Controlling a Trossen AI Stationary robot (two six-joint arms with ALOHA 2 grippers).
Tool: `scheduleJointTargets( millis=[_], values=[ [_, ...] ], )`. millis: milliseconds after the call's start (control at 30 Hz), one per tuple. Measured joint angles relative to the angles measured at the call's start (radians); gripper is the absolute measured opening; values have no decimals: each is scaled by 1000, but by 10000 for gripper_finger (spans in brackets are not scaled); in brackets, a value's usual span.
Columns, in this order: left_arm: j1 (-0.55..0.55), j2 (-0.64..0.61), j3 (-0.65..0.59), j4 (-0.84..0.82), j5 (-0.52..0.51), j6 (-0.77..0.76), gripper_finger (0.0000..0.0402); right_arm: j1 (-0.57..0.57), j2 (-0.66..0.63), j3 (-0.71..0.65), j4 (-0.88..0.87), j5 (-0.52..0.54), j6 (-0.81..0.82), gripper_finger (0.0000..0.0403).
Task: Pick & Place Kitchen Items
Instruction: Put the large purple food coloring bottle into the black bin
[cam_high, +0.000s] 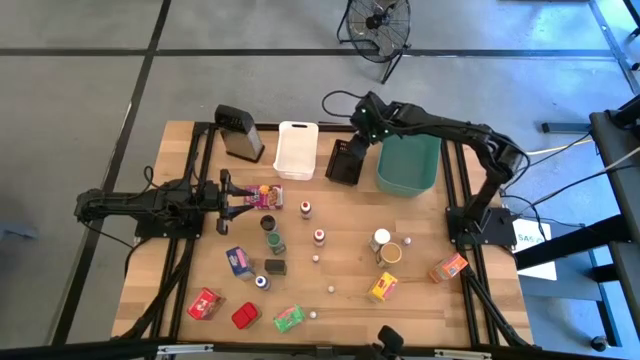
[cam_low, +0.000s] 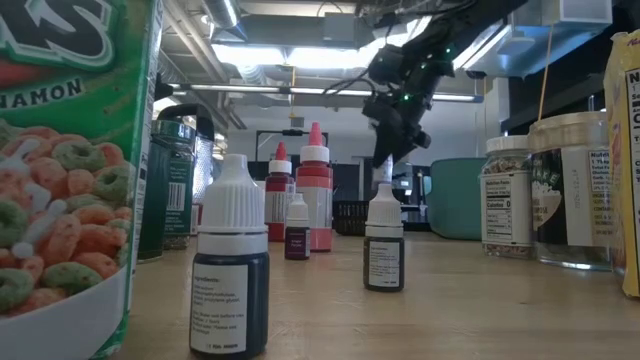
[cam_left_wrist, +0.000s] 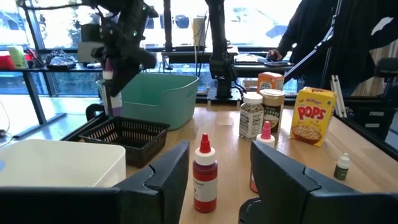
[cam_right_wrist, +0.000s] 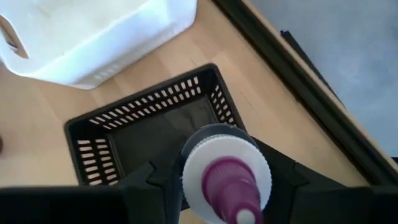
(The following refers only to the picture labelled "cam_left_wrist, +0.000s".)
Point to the person's hand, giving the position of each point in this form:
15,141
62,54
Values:
275,55

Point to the white plastic bin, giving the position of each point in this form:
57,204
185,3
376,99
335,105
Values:
62,161

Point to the teal plastic bin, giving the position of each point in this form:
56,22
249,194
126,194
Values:
161,102

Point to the red food colouring bottle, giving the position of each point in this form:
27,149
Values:
205,177

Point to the black bag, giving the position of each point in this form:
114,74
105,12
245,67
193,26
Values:
60,60

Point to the pink food colouring bottle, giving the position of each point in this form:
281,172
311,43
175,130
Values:
265,140

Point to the black slotted plastic basket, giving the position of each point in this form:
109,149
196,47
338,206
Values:
140,149

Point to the yellow Corn Pops box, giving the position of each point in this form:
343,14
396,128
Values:
312,118

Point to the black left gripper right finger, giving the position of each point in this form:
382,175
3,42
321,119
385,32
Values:
280,186

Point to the small orange box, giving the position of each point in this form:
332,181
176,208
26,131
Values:
270,81

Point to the white-lidded seasoning jar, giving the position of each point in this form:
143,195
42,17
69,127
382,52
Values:
251,121

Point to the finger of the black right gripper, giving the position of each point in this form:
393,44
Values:
100,53
127,74

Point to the black diagonal strut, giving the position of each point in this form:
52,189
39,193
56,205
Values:
311,53

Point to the tan-lidded seasoning jar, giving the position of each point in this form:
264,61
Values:
273,109

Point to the black work desk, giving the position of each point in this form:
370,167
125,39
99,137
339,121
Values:
186,57

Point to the black long-legged table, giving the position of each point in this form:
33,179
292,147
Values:
34,93

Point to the light green bottle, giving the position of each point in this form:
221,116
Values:
18,57

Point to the red container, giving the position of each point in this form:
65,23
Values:
6,61

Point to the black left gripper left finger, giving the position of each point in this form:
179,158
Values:
168,186

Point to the dark green dropper bottle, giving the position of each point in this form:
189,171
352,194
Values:
342,171

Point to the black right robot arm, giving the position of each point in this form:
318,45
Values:
217,31

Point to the white cylinder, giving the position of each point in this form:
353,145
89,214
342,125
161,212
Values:
199,31

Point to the white folded stand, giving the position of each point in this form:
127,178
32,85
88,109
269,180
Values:
339,96

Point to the person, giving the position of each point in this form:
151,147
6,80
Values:
311,31

